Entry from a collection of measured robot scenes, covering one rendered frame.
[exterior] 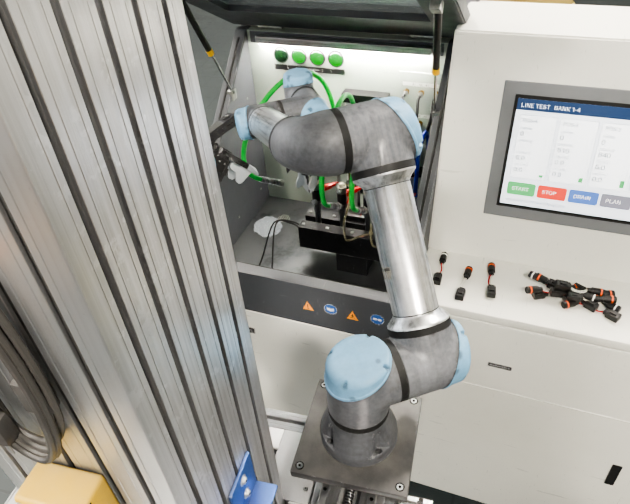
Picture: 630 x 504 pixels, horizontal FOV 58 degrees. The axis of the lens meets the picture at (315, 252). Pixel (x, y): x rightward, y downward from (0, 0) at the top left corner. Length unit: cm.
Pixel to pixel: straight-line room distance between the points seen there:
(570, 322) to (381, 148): 75
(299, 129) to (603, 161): 83
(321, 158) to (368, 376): 37
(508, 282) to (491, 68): 55
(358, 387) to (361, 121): 45
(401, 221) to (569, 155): 65
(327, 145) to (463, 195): 71
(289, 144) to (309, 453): 59
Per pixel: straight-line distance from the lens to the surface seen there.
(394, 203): 101
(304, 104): 138
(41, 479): 75
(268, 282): 166
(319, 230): 174
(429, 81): 177
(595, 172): 157
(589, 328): 154
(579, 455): 190
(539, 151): 155
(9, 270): 49
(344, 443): 112
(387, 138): 100
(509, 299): 156
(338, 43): 177
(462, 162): 158
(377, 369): 99
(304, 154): 98
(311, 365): 187
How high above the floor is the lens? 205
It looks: 40 degrees down
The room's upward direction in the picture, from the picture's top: 5 degrees counter-clockwise
